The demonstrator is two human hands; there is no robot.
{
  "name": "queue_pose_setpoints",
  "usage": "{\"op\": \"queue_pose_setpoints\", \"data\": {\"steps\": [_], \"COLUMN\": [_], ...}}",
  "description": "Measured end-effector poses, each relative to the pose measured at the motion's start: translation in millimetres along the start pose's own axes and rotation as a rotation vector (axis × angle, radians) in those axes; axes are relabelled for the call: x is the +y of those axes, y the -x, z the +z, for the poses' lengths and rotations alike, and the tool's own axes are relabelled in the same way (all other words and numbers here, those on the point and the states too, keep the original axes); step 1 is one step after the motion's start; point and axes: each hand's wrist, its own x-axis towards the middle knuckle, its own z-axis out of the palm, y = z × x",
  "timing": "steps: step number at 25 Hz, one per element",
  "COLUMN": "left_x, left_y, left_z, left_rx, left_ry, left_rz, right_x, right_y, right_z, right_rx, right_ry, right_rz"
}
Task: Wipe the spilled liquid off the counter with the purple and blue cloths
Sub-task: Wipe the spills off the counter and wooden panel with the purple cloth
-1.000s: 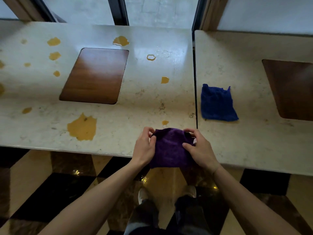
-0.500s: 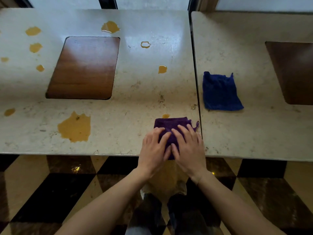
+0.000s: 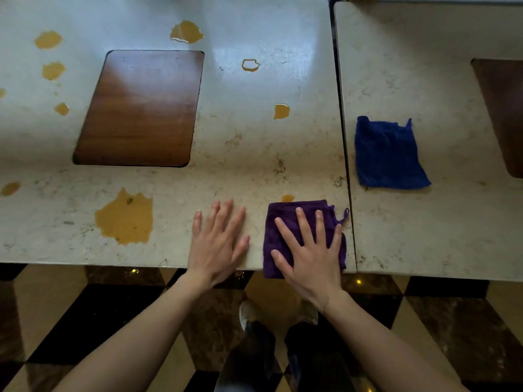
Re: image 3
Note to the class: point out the person's right hand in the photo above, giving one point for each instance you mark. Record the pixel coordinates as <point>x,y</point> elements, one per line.
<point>314,273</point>

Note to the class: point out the person's left hand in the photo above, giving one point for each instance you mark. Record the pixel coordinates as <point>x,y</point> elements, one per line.
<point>214,253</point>

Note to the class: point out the purple cleaning cloth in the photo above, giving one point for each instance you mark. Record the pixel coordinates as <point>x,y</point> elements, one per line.
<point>288,208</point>

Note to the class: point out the blue cleaning cloth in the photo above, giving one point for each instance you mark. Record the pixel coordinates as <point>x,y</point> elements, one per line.
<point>388,155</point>

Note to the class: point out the person's right forearm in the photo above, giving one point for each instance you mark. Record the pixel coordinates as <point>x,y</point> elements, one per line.
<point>388,355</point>

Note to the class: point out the person's left forearm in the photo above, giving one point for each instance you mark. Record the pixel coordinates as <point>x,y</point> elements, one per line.
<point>135,347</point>

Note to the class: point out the person's right shoe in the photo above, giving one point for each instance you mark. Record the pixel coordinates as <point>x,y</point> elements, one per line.
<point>308,312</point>

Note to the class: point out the person's shoe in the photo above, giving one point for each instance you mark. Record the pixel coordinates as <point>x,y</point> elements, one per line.
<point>308,312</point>
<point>247,312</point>

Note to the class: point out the person's left shoe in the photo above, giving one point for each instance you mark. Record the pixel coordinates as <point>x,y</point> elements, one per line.
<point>247,312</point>

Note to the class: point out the wooden inlay panel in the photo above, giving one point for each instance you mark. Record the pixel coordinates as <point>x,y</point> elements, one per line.
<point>139,110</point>
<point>504,110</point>

